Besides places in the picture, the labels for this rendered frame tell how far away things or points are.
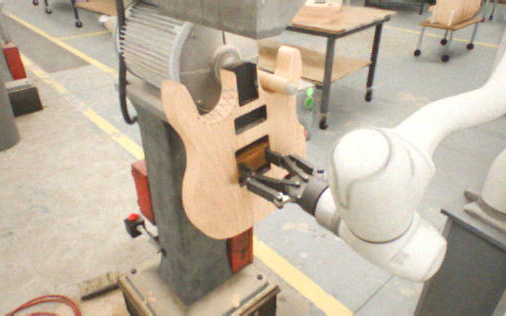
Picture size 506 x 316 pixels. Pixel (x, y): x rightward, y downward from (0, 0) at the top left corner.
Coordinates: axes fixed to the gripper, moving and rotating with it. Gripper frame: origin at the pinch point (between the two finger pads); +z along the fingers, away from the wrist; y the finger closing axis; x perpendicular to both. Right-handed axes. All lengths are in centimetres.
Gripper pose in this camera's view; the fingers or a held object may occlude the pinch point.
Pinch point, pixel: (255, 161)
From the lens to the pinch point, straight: 83.3
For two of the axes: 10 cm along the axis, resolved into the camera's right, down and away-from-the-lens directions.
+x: -0.8, -8.3, -5.6
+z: -6.7, -3.7, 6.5
